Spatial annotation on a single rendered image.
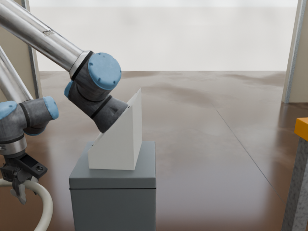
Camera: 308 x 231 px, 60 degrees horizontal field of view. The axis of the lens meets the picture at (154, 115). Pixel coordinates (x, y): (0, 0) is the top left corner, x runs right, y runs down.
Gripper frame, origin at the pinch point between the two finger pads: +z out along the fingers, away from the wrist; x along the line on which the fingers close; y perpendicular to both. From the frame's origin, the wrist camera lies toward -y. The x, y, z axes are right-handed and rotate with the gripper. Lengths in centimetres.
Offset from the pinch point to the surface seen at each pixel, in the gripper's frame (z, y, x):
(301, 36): -2, -133, -511
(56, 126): 94, 209, -227
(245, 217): 99, -74, -128
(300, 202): 30, -100, -68
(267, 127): 112, -88, -346
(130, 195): 16.4, -25.3, -30.6
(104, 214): 26.2, -13.2, -25.1
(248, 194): 101, -73, -161
